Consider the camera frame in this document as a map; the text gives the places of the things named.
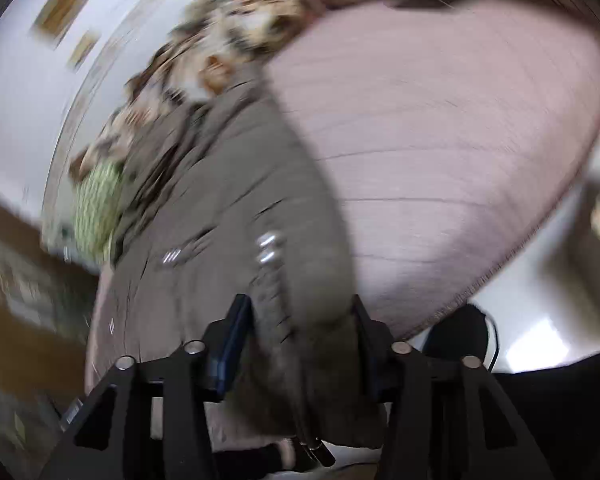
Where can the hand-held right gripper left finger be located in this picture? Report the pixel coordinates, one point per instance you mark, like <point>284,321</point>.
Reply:
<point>232,342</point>

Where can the leaf print fleece blanket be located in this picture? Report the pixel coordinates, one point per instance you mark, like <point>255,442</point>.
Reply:
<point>240,15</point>

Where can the grey quilted hooded jacket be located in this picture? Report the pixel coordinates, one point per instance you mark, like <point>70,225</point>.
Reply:
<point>240,200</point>

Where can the green floral cloth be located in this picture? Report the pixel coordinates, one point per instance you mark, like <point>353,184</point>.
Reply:
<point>97,205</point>

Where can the small framed picture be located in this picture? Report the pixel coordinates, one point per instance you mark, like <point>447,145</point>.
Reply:
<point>62,7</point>

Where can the pink quilted bed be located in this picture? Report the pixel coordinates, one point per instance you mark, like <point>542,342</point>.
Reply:
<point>430,160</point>

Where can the wooden door with glass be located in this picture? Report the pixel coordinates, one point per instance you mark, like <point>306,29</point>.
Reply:
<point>10,340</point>

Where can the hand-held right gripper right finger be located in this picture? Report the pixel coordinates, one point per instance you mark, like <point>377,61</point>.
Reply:
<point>371,355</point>

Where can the pink slipper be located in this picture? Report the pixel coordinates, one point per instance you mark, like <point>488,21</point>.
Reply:
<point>286,455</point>

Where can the black round object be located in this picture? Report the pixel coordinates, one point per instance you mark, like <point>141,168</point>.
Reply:
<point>455,332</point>

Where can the beige wall switch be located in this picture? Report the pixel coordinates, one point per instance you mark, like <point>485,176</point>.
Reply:
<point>77,58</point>
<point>90,40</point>

